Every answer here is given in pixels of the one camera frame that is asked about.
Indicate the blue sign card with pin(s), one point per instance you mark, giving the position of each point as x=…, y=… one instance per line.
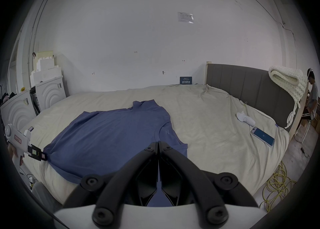
x=185, y=80

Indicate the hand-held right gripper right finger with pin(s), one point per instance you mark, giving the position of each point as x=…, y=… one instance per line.
x=187, y=170

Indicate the person's left hand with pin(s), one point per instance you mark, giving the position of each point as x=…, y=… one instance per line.
x=13, y=153

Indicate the white knitted blanket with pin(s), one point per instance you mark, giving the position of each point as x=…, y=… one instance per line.
x=287, y=78

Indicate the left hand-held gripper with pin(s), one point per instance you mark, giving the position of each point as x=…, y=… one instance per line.
x=17, y=138

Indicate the blue phone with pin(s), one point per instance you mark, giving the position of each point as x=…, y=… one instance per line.
x=262, y=136

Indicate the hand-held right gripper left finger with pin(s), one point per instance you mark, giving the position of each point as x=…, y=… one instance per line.
x=130, y=170

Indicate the dark blue shirt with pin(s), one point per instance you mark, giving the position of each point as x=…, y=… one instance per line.
x=112, y=138

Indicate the white hand controller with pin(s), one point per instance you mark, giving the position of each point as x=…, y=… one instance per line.
x=243, y=118

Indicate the grey padded headboard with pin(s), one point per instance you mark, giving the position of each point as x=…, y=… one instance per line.
x=245, y=83

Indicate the bed with beige sheet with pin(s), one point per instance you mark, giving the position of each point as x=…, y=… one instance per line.
x=212, y=123

